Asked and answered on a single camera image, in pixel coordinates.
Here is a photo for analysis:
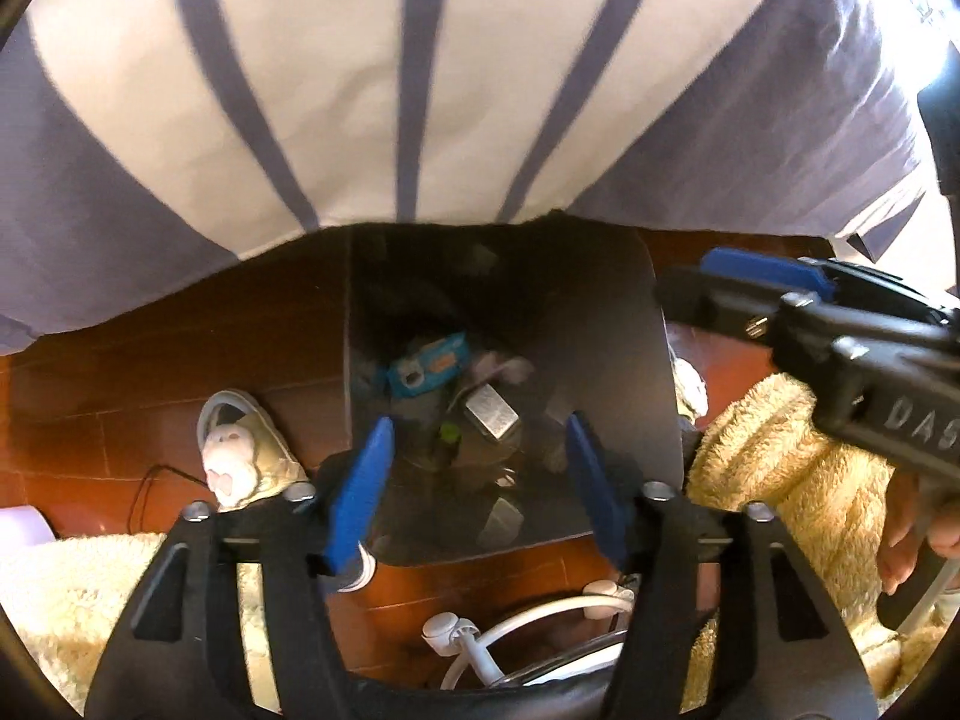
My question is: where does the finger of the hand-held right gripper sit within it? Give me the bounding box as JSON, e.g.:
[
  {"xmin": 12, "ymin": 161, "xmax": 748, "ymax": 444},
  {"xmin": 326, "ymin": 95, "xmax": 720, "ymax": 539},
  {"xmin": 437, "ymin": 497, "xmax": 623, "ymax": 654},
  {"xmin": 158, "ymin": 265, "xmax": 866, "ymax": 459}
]
[
  {"xmin": 656, "ymin": 268, "xmax": 785, "ymax": 350},
  {"xmin": 701, "ymin": 247, "xmax": 835, "ymax": 297}
]

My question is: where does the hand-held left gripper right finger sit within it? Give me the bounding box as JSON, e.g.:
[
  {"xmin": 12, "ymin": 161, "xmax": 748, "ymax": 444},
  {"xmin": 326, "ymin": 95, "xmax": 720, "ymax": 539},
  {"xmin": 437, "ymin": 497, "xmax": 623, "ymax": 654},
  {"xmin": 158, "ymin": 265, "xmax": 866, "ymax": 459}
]
[{"xmin": 564, "ymin": 411, "xmax": 878, "ymax": 720}]

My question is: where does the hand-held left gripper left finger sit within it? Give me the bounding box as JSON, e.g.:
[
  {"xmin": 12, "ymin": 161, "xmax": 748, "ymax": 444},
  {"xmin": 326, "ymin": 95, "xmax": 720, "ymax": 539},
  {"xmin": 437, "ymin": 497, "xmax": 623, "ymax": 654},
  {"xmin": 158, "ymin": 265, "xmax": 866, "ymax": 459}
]
[{"xmin": 82, "ymin": 416, "xmax": 396, "ymax": 720}]

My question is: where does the dark grey trash bin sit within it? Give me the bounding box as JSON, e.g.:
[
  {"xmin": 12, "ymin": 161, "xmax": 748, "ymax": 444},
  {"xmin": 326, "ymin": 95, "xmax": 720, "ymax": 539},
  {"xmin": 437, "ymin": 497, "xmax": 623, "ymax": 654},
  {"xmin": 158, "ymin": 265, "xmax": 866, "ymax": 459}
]
[{"xmin": 343, "ymin": 210, "xmax": 687, "ymax": 567}]

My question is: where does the person's right hand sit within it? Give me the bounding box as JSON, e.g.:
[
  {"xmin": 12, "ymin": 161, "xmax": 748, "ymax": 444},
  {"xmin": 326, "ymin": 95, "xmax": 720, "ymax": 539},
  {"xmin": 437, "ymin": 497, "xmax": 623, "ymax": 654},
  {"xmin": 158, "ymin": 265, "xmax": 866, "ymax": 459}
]
[{"xmin": 879, "ymin": 465, "xmax": 960, "ymax": 593}]

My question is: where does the white fluffy cloth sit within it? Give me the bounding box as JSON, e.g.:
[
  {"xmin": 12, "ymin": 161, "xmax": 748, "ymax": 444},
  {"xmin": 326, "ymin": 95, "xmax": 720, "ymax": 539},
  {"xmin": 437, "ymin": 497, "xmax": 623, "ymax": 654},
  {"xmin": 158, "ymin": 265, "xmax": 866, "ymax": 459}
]
[{"xmin": 670, "ymin": 356, "xmax": 710, "ymax": 422}]

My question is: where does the silver foil packet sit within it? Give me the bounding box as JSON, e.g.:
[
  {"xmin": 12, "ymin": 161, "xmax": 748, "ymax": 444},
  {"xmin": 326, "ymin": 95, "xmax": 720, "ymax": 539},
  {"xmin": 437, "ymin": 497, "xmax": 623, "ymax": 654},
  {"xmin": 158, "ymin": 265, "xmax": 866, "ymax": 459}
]
[
  {"xmin": 463, "ymin": 384, "xmax": 526, "ymax": 443},
  {"xmin": 486, "ymin": 499, "xmax": 527, "ymax": 550}
]

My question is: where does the plush animal slipper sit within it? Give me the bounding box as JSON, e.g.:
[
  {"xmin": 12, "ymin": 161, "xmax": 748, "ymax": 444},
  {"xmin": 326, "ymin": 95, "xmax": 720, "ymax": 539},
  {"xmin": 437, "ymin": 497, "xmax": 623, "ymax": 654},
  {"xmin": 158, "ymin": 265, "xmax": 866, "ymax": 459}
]
[{"xmin": 196, "ymin": 388, "xmax": 312, "ymax": 511}]

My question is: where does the blue plastic packet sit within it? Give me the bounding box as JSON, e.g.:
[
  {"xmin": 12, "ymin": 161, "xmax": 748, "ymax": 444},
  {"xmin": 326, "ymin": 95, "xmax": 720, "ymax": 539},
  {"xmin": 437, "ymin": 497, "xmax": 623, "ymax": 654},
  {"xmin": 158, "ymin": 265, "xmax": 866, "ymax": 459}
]
[{"xmin": 386, "ymin": 334, "xmax": 472, "ymax": 397}]

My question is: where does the crumpled pink white tissue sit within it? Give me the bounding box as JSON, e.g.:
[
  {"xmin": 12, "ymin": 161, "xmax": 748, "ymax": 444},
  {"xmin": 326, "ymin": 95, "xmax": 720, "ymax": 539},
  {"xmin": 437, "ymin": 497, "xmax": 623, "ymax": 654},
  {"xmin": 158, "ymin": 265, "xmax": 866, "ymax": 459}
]
[{"xmin": 469, "ymin": 351, "xmax": 535, "ymax": 391}]

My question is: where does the pale lavender object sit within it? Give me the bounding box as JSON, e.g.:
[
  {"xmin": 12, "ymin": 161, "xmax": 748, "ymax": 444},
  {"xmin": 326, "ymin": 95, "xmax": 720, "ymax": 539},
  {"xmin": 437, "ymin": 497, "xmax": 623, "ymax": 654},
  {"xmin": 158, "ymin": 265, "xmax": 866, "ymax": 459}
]
[{"xmin": 0, "ymin": 508, "xmax": 55, "ymax": 554}]

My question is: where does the bed with blue striped sheet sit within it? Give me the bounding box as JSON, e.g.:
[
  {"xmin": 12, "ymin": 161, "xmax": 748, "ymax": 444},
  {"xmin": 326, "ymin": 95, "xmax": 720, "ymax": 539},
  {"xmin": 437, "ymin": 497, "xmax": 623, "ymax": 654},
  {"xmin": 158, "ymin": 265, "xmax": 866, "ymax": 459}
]
[{"xmin": 0, "ymin": 0, "xmax": 953, "ymax": 357}]

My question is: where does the white charger cable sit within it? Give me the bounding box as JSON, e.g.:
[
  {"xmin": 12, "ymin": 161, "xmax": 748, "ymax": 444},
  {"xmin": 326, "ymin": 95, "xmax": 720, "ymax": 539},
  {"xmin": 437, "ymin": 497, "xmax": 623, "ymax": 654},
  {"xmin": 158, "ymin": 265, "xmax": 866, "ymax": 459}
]
[{"xmin": 421, "ymin": 576, "xmax": 640, "ymax": 691}]

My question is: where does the thin black cable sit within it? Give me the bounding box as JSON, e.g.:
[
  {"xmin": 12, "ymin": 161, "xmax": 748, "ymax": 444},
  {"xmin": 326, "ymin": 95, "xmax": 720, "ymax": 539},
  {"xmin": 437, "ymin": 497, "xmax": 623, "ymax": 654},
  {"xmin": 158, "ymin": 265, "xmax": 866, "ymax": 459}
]
[{"xmin": 127, "ymin": 463, "xmax": 209, "ymax": 535}]

